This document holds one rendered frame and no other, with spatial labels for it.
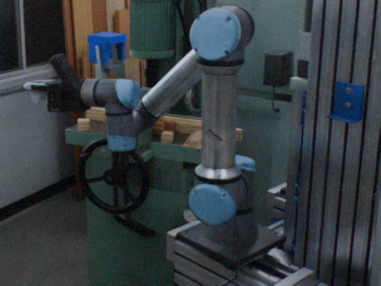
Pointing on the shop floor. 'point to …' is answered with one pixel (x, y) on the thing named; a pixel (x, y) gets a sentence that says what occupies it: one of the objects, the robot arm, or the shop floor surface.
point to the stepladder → (100, 56)
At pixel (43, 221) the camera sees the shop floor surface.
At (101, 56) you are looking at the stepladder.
